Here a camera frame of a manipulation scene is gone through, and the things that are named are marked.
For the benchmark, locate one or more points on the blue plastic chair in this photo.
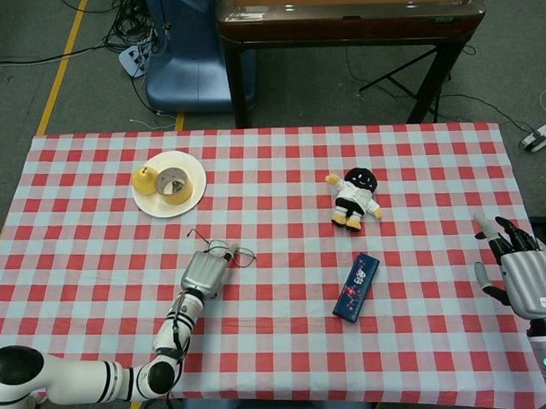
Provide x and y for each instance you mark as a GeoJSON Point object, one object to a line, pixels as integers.
{"type": "Point", "coordinates": [187, 73]}

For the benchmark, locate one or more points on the white grey power strip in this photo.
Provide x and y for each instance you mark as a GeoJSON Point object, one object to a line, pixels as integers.
{"type": "Point", "coordinates": [537, 139]}

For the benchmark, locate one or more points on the wire-frame eyeglasses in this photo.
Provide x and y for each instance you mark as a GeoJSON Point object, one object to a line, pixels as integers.
{"type": "Point", "coordinates": [245, 258]}

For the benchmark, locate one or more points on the yellow pear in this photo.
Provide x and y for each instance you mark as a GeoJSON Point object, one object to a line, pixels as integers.
{"type": "Point", "coordinates": [144, 182]}

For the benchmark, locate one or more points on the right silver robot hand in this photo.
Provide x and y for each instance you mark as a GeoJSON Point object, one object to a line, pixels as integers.
{"type": "Point", "coordinates": [529, 285]}

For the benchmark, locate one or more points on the white power strip with plugs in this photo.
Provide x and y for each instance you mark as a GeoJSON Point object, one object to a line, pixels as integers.
{"type": "Point", "coordinates": [131, 59]}

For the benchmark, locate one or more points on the dark blue printed box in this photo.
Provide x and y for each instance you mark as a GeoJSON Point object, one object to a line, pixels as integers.
{"type": "Point", "coordinates": [356, 287]}

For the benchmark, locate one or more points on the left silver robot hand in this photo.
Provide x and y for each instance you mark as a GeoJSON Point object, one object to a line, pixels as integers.
{"type": "Point", "coordinates": [203, 274]}

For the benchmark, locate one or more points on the cream round plate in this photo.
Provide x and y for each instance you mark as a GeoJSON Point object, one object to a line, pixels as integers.
{"type": "Point", "coordinates": [165, 208]}

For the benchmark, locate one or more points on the red white checkered tablecloth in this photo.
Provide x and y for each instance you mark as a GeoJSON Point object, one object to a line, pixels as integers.
{"type": "Point", "coordinates": [305, 347]}

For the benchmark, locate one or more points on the dark brown wooden table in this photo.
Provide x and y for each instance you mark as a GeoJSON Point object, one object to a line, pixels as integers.
{"type": "Point", "coordinates": [338, 27]}

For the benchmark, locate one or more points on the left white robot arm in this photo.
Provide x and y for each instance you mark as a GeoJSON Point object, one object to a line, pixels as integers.
{"type": "Point", "coordinates": [99, 376]}

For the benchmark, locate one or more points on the yellow tape roll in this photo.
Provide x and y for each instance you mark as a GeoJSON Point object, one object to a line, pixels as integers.
{"type": "Point", "coordinates": [183, 194]}

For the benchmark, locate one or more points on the black headed plush doll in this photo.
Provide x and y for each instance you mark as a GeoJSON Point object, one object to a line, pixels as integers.
{"type": "Point", "coordinates": [355, 197]}

